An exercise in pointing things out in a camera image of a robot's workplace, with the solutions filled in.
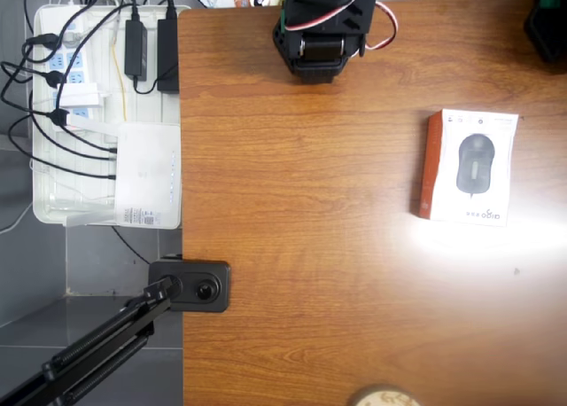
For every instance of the orange white mouse box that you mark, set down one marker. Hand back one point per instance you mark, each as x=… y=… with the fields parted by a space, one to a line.
x=469 y=166

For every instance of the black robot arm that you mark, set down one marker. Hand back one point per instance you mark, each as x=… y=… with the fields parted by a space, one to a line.
x=321 y=47

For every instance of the black clamp boom stand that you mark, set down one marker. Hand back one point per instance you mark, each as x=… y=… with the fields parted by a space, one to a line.
x=190 y=286

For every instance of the white router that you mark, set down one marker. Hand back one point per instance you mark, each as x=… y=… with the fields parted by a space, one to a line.
x=146 y=175

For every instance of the wide black power adapter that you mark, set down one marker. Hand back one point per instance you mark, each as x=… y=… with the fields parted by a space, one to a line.
x=167 y=56

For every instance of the slim black power adapter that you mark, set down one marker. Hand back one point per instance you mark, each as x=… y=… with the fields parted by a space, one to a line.
x=135 y=49

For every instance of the round wooden coaster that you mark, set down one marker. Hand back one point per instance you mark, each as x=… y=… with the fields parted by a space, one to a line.
x=383 y=397

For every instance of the white charger plug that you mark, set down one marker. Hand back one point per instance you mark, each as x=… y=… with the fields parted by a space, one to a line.
x=79 y=96

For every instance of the black power plug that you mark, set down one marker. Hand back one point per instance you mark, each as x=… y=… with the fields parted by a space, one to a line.
x=58 y=116
x=55 y=78
x=44 y=41

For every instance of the white power strip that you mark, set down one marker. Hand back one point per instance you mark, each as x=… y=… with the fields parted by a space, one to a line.
x=73 y=62

